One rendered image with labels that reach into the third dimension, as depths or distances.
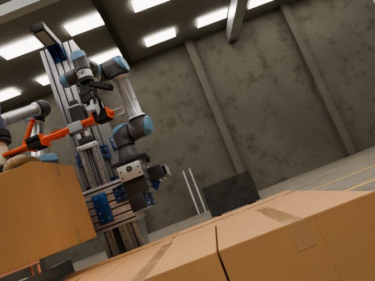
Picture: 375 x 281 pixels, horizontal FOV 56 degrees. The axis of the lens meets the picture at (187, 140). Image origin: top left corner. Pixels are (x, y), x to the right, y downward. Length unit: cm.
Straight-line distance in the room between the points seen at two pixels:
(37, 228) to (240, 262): 99
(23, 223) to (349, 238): 125
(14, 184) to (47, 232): 25
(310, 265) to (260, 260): 11
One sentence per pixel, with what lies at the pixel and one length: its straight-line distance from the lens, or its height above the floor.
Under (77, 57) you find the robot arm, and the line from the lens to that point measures 185.
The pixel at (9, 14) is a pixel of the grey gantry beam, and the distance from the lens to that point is 428.
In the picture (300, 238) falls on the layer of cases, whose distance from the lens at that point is 90.
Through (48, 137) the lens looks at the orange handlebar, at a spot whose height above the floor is 119.
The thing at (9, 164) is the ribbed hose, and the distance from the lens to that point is 180.
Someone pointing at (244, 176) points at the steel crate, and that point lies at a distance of 796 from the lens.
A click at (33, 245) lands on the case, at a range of 165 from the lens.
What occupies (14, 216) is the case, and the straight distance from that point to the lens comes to 168.
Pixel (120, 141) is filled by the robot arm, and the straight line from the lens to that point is 223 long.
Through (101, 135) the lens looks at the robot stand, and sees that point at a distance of 246.
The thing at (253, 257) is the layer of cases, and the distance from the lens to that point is 89.
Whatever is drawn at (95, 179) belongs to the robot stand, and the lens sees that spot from 237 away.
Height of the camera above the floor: 68
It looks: 9 degrees up
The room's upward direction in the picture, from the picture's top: 21 degrees counter-clockwise
